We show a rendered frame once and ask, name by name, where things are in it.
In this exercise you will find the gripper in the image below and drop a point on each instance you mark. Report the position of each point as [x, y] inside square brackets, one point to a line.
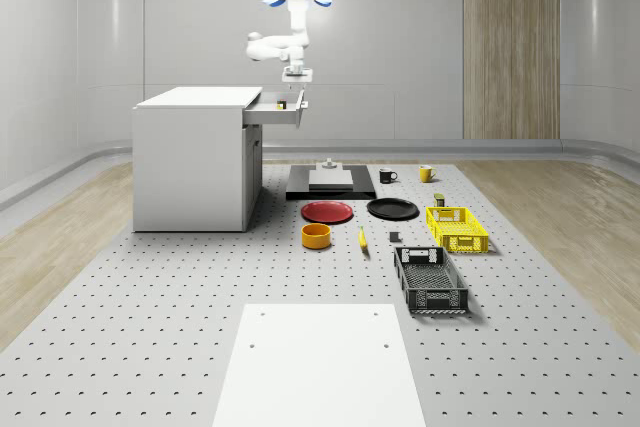
[298, 75]

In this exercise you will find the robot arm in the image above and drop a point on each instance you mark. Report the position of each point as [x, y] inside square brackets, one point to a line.
[298, 27]

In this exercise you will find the white drawer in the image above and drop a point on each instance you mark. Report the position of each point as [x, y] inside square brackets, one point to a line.
[270, 116]

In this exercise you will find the black stove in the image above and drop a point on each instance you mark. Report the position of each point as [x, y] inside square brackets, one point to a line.
[300, 187]

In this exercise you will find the black mug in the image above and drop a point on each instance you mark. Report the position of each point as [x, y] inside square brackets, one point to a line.
[386, 176]

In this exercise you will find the red plate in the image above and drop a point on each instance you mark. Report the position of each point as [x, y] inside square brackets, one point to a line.
[327, 212]

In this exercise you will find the white cabinet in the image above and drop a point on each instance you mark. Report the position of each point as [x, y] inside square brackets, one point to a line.
[187, 167]

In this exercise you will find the yellow mug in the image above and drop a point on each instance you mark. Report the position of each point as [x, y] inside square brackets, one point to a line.
[426, 174]

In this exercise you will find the black plate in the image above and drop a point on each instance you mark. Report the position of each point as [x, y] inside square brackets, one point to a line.
[392, 209]

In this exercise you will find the yellow bowl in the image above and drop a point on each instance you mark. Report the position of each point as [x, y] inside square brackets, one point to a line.
[316, 238]

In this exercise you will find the banana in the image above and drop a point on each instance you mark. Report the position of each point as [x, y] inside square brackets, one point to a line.
[362, 239]

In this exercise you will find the grey cube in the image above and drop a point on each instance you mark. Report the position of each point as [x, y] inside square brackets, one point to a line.
[395, 236]

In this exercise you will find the yellow basket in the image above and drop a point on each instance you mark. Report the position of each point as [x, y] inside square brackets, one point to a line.
[462, 243]

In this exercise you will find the dark grey basket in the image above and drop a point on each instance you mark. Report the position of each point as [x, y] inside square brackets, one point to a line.
[435, 299]

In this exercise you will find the white board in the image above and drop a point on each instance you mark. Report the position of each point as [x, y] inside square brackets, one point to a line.
[320, 367]

